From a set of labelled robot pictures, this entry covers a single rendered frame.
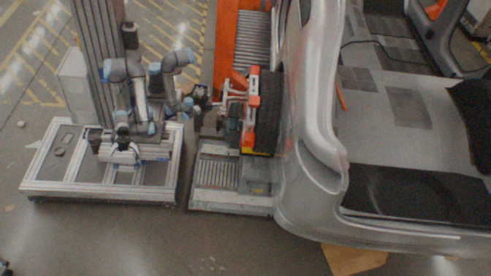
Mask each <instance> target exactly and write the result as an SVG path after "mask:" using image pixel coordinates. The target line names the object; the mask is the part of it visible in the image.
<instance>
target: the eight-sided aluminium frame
mask: <svg viewBox="0 0 491 276"><path fill-rule="evenodd" d="M248 85H249V92H248V97H249V96H258V76H256V75H249V78H248ZM253 85H255V91H252V86H253ZM247 90H248V86H247ZM249 113H251V108H250V107H248V109H247V117H246V119H243V137H242V143H244V134H245V132H252V133H253V132H254V126H255V116H256V108H254V111H253V119H251V118H249ZM243 145H244V144H243Z"/></svg>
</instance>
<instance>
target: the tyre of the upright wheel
mask: <svg viewBox="0 0 491 276"><path fill-rule="evenodd" d="M259 80H260V100H259V115H258V121H257V127H256V136H255V142H254V148H252V151H253V152H254V153H266V154H275V149H276V145H277V141H278V132H279V127H280V121H281V109H283V107H282V102H283V92H284V73H283V72H270V71H261V72H260V73H259V78H258V83H259Z"/></svg>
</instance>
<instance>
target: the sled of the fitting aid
mask: <svg viewBox="0 0 491 276"><path fill-rule="evenodd" d="M243 159H244V156H242V155H240V174H238V186H237V195H243V196H258V197H267V198H271V183H265V182H257V181H248V180H243Z"/></svg>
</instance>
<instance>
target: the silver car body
mask: <svg viewBox="0 0 491 276"><path fill-rule="evenodd" d="M469 1H470V0H448V1H447V2H446V4H445V5H444V8H443V9H442V11H441V13H440V14H439V15H438V16H437V18H436V19H435V20H433V21H432V20H431V19H430V17H429V15H428V14H427V13H426V11H425V10H424V9H423V6H422V5H421V4H420V2H419V0H277V1H276V3H275V7H273V8H272V9H271V12H270V72H275V71H276V69H277V65H278V63H279V61H282V62H283V65H284V93H283V102H282V107H283V109H281V121H280V127H279V132H278V141H277V145H276V149H275V155H274V159H273V163H272V166H271V199H273V216H274V219H275V220H276V222H277V223H278V225H280V226H281V228H282V229H285V230H287V231H288V232H290V233H293V234H296V235H297V236H300V237H304V238H306V239H312V240H315V242H321V243H325V244H328V245H337V246H341V247H348V248H358V249H365V250H378V251H386V252H394V253H411V254H419V255H429V256H445V257H455V258H478V259H491V64H488V65H487V66H485V67H482V68H480V69H477V70H473V71H472V72H465V70H464V69H462V67H461V66H460V65H459V63H458V62H457V60H456V58H455V56H454V54H453V53H452V49H451V40H452V36H453V34H454V31H455V29H456V27H457V25H458V23H459V22H460V18H461V17H462V16H463V13H464V12H465V11H466V9H467V7H468V4H469Z"/></svg>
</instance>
